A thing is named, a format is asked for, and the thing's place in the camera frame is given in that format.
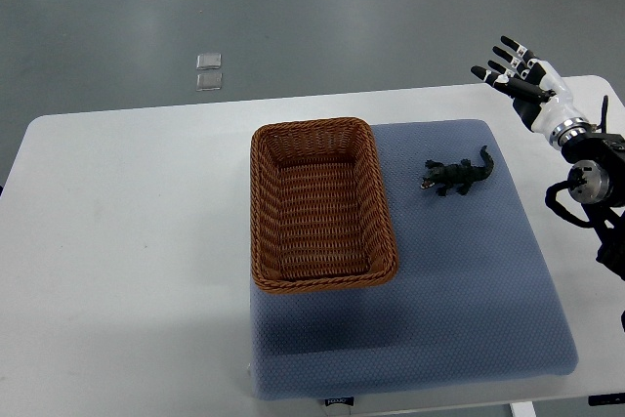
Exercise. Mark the dark toy crocodile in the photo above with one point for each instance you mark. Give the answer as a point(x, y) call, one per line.
point(460, 175)

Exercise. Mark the floor plate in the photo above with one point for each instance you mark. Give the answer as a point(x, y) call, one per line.
point(208, 60)
point(209, 81)

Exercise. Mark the brown wicker basket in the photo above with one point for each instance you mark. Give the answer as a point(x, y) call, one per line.
point(319, 216)

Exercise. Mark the white table leg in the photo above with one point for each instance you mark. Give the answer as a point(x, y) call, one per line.
point(523, 409)

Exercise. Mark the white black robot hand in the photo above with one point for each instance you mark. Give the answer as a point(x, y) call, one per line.
point(541, 99)

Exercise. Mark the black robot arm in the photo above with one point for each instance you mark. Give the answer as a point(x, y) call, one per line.
point(594, 186)

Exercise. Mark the black table control panel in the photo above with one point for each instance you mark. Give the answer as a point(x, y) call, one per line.
point(607, 399)

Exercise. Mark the lower floor plate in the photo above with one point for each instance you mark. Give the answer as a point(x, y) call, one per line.
point(209, 81)

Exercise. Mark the blue grey foam cushion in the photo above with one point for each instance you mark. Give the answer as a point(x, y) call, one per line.
point(472, 299)

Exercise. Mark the upper floor plate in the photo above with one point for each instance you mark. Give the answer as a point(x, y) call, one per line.
point(208, 60)

